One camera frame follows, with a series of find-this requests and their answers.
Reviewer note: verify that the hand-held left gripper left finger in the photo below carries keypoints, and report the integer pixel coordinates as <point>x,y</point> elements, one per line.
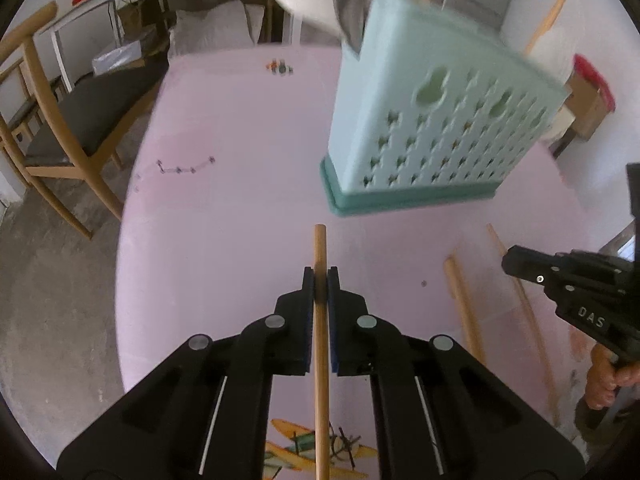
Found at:
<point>309,325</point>

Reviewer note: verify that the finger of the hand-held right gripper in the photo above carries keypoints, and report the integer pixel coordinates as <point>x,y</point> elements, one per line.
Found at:
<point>525,262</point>

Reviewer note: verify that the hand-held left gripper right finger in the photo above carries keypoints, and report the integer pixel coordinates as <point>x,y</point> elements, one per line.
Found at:
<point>333,330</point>

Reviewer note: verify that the teal plastic utensil holder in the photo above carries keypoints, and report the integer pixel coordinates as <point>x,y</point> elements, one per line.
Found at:
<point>440,135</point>

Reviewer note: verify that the metal spoon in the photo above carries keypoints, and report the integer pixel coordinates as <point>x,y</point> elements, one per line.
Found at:
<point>350,5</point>

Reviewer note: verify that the person's right hand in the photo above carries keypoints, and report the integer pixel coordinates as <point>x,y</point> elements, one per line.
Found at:
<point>600,380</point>

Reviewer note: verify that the open cardboard box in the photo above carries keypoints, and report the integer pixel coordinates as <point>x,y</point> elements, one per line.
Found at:
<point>585,105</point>

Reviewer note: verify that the small red plastic bag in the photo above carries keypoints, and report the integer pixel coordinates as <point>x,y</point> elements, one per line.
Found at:
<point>592,72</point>

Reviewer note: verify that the wooden chair with dark seat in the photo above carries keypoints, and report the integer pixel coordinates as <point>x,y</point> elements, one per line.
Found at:
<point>90,105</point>

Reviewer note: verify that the white pillow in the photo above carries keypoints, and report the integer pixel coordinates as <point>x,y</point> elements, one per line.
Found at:
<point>215,27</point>

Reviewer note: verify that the white flat box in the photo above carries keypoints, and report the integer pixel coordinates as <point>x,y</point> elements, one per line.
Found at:
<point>117,57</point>

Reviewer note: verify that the brown cardboard box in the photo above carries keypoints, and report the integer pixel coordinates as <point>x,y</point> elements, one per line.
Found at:
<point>132,15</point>

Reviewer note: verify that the white long table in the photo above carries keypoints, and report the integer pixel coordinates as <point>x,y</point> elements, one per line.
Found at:
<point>62,65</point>

